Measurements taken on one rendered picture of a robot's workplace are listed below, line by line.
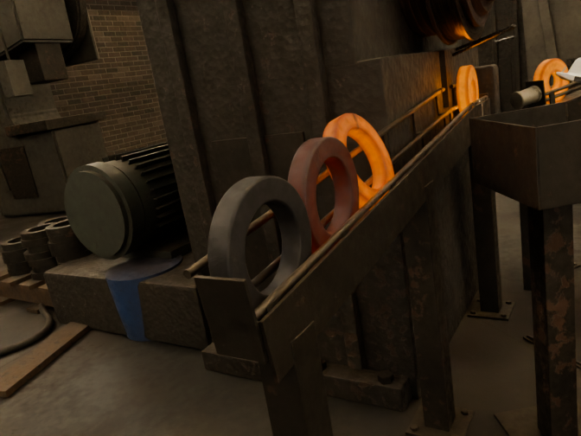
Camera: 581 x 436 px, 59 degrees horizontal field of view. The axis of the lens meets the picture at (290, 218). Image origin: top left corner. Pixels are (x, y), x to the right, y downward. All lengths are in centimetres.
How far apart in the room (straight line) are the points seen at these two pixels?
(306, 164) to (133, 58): 812
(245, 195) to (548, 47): 384
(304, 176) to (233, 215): 17
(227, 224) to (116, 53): 805
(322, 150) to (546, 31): 365
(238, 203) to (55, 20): 504
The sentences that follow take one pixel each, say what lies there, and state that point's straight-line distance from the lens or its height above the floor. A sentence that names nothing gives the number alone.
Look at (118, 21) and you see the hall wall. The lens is 876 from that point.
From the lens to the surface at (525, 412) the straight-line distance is 142.
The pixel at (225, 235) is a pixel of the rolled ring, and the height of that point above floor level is 70.
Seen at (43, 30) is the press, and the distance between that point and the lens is 542.
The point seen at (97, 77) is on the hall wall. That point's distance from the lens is 827.
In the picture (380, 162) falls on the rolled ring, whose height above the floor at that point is 68.
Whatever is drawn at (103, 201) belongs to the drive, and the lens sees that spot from 202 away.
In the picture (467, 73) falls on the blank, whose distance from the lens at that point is 161.
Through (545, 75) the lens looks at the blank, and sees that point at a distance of 203.
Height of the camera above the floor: 85
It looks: 15 degrees down
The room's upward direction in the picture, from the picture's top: 10 degrees counter-clockwise
